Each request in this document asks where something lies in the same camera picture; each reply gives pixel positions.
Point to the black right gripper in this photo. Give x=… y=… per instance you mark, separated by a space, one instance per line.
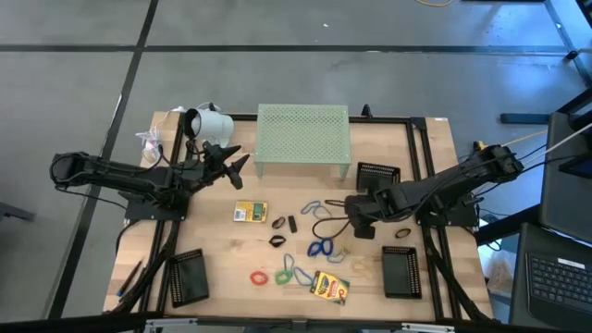
x=365 y=208

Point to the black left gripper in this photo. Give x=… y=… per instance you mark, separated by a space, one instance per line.
x=208 y=168

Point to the black mesh tray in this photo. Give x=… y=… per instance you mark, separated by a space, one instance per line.
x=401 y=273
x=189 y=279
x=384 y=173

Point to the tan rubber band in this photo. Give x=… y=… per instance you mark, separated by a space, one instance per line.
x=356 y=266
x=346 y=247

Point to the yellow green card pack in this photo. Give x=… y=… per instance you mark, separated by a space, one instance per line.
x=250 y=211

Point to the light blue rubber band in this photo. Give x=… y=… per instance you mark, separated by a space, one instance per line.
x=296 y=273
x=309 y=203
x=285 y=261

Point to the blue spiral coil wristband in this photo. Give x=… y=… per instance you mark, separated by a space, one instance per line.
x=322 y=248

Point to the grey blue rubber band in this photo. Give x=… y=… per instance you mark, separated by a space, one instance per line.
x=335 y=262

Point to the small black rectangular block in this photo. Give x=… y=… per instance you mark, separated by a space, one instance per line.
x=292 y=224

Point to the black rubber band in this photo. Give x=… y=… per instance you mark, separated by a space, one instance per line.
x=276 y=226

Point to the yellow green crayon box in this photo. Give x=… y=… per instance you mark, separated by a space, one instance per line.
x=329 y=287

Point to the black spiral coil wristband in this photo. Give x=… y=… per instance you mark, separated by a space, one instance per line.
x=271 y=241

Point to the green spiral coil wristband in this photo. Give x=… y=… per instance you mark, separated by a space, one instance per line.
x=277 y=279

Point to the red spiral coil wristband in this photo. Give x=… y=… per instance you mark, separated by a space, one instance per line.
x=252 y=278

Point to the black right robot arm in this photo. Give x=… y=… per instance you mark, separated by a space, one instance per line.
x=444 y=185

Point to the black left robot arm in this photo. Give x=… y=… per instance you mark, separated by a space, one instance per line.
x=115 y=173

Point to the black desk beam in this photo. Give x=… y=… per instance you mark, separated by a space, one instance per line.
x=504 y=226

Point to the green perforated metal shelf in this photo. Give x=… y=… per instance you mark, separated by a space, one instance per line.
x=300 y=134

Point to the small black clamp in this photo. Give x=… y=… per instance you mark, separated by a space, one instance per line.
x=366 y=111

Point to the dark pencil blue tip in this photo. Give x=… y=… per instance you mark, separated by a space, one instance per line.
x=131 y=277

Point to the black flat floor bar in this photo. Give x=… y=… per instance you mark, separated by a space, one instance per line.
x=522 y=118

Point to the dark grey monitor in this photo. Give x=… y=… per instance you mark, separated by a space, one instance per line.
x=562 y=208

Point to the dark grey laptop keyboard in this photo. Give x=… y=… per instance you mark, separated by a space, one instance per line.
x=555 y=277

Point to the black rig crossbar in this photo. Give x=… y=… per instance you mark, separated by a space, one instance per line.
x=92 y=324

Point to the black device blue screen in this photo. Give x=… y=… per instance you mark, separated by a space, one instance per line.
x=580 y=167

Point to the grey floor foot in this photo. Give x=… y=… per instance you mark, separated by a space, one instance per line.
x=14 y=212

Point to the black aluminium table frame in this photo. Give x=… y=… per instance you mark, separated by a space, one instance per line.
x=384 y=119

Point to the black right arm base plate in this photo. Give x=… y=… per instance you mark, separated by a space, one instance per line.
x=462 y=217

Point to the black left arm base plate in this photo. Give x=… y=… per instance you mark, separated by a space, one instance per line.
x=139 y=213

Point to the dark metal desk frame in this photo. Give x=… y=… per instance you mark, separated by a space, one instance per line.
x=572 y=55

